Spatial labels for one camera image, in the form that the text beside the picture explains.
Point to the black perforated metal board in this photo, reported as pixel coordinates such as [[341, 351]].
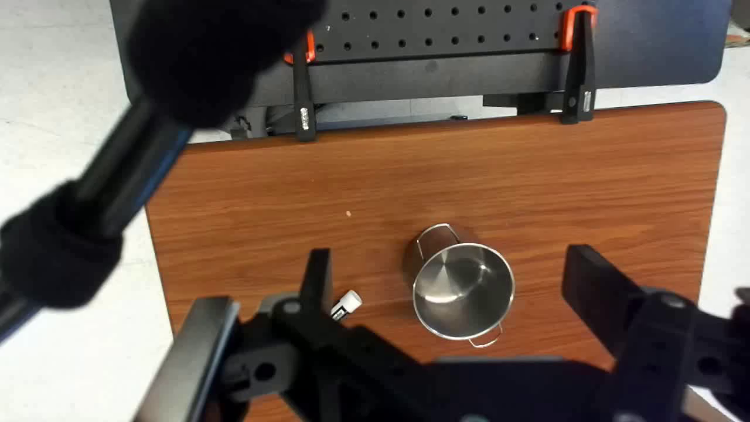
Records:
[[436, 35]]

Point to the stainless steel pot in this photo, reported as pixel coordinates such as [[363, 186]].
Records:
[[462, 294]]

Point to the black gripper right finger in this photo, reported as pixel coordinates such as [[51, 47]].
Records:
[[599, 284]]

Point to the white marker with black label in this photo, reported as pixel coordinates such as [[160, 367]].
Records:
[[347, 303]]

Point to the dark blue panel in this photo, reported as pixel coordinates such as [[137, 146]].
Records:
[[664, 38]]

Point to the orange and black clamp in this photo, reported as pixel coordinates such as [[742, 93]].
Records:
[[580, 66], [303, 100]]

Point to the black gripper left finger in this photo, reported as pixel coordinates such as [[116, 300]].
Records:
[[316, 277]]

